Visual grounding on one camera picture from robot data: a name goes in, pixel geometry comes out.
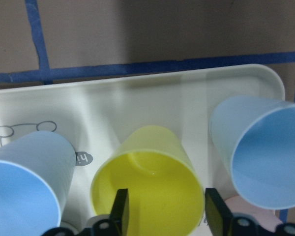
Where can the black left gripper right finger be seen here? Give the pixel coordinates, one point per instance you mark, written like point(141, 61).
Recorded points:
point(218, 215)

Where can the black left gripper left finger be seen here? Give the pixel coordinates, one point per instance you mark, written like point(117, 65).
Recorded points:
point(120, 212)

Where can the yellow plastic cup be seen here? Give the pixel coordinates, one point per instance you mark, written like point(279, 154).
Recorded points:
point(165, 195)

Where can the pink plastic cup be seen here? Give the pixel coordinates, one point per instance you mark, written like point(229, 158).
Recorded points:
point(264, 217)

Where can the blue plastic cup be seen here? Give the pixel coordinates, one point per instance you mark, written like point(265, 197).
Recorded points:
point(36, 171)
point(255, 138)

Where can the cream plastic tray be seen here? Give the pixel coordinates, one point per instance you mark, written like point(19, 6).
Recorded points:
point(97, 116)

